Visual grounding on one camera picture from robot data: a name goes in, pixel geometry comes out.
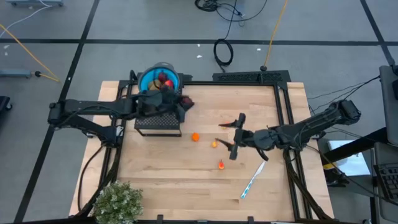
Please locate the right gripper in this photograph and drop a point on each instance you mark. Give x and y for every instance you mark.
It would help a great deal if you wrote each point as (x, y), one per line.
(258, 140)

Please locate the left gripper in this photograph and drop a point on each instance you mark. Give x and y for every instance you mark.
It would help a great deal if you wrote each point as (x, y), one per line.
(152, 104)

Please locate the large dark red fruit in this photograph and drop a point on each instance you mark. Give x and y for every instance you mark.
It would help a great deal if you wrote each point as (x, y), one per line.
(187, 102)

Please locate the small orange fruit with stem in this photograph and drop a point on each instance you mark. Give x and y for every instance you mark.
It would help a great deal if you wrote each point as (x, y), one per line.
(227, 124)

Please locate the red orange mango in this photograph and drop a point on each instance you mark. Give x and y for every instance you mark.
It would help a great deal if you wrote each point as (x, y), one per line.
(169, 83)

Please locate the yellow red small fruit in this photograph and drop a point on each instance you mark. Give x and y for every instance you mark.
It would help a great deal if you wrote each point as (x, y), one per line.
(221, 165)

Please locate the red apple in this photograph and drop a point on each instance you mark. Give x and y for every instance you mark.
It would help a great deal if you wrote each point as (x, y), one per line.
(162, 76)

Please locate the large green yellow mango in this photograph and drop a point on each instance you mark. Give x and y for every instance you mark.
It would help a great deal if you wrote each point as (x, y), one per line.
(154, 85)

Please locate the orange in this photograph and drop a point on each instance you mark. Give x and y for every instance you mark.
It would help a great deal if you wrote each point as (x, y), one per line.
(195, 137)

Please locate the blue collapsible colander grey rim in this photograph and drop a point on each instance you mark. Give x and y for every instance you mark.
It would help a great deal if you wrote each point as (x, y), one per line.
(143, 79)

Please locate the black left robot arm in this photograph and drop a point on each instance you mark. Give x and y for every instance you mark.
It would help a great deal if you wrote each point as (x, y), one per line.
(93, 107)

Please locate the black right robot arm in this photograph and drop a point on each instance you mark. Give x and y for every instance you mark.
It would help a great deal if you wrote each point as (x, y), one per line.
(311, 126)

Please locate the black mesh metal rack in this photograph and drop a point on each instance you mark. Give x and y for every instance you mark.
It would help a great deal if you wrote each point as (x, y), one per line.
(158, 121)

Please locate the black perforated panel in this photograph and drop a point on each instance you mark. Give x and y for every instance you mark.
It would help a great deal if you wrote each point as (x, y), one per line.
(248, 76)

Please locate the green potted plant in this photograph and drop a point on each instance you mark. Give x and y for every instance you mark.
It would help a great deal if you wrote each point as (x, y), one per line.
(118, 202)

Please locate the white board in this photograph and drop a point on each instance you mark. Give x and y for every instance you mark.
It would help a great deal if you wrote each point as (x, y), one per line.
(351, 158)

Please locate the black diagonal bar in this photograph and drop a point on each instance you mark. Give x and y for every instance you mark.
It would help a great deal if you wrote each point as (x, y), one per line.
(357, 143)

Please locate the grey desk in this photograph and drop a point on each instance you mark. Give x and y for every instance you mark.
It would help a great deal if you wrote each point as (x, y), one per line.
(388, 93)

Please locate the black keyboard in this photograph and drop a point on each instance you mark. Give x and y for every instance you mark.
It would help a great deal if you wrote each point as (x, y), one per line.
(388, 183)

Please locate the grey stand foot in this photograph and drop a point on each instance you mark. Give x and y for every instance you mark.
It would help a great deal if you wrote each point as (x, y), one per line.
(15, 73)
(34, 2)

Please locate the black floor object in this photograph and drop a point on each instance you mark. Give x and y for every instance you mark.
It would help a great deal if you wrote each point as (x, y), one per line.
(4, 103)

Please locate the black aluminium table frame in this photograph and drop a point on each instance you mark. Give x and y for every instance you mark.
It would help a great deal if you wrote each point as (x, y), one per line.
(230, 83)

